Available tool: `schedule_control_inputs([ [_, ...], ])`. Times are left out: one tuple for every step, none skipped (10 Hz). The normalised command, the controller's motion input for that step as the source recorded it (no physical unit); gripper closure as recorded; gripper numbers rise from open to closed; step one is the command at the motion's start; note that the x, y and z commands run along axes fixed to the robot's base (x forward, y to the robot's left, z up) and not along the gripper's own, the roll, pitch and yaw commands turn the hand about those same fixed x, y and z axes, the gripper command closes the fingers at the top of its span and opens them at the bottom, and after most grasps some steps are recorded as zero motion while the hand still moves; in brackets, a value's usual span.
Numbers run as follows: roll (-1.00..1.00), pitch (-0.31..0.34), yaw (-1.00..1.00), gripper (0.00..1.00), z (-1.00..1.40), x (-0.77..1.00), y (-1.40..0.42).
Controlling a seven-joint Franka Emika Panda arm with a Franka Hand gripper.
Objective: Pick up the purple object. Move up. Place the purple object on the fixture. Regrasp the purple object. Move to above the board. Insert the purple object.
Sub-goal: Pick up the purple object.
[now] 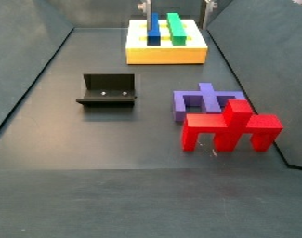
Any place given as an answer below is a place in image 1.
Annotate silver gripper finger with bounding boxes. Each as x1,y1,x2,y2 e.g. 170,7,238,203
138,0,151,21
203,0,218,28

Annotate purple comb-shaped block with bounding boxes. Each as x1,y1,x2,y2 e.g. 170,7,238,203
173,83,245,122

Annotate yellow slotted board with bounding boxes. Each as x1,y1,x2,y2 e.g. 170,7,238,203
126,20,207,65

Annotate black angle fixture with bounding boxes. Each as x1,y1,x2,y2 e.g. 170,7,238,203
77,73,135,106

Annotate blue bar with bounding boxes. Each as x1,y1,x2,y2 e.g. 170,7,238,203
147,13,161,46

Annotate green bar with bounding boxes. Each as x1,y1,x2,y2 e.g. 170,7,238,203
167,13,187,46

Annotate red comb-shaped block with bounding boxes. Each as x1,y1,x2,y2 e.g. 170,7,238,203
182,99,283,152

